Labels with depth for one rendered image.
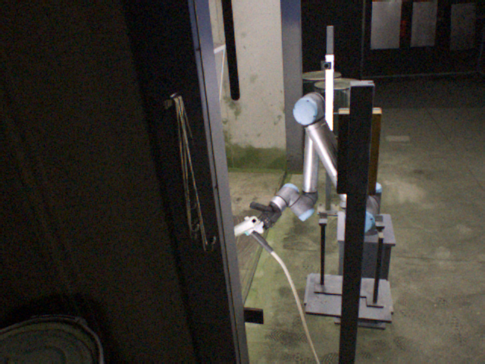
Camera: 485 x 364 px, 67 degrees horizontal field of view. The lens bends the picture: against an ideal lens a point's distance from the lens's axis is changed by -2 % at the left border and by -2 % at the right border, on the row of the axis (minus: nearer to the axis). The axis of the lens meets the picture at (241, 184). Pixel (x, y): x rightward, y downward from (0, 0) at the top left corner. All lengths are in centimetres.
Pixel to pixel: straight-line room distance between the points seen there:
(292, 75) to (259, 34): 53
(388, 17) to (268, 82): 509
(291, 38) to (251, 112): 89
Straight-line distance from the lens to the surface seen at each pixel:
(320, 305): 152
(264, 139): 429
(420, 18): 897
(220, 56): 250
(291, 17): 399
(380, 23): 879
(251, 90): 416
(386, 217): 237
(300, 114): 181
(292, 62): 403
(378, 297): 157
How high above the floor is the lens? 185
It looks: 26 degrees down
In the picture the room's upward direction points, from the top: 6 degrees counter-clockwise
